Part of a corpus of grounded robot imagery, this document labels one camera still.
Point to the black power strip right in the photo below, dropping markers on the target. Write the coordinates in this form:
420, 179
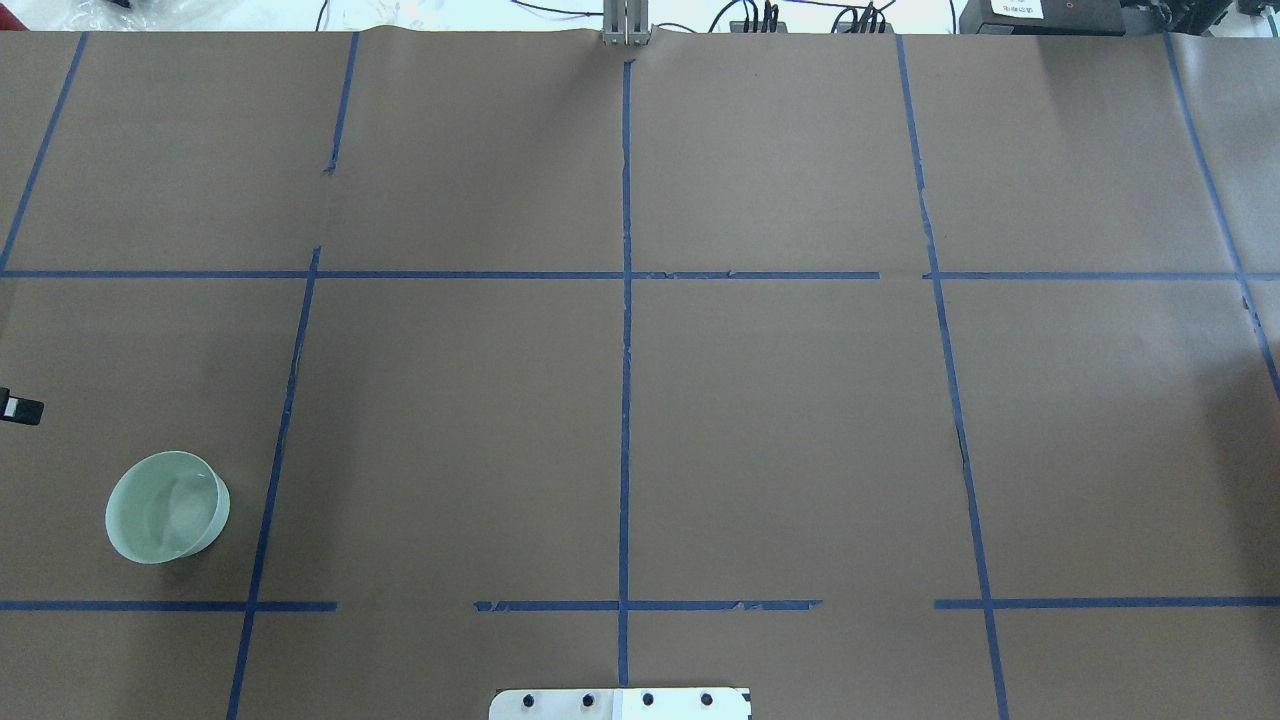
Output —
868, 19

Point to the aluminium frame post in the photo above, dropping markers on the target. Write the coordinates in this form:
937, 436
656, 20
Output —
626, 23

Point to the black computer box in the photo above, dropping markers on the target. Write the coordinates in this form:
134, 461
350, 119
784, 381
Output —
1084, 18

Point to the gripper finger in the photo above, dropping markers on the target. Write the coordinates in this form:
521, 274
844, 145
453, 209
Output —
18, 410

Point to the pale green bowl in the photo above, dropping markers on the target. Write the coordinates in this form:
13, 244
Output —
168, 506

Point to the black power strip left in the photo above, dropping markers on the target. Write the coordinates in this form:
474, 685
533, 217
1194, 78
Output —
758, 18

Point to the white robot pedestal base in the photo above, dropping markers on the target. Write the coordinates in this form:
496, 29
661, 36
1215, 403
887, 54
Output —
623, 703

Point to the black power strip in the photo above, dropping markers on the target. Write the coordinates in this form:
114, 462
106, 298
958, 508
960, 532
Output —
758, 18
868, 19

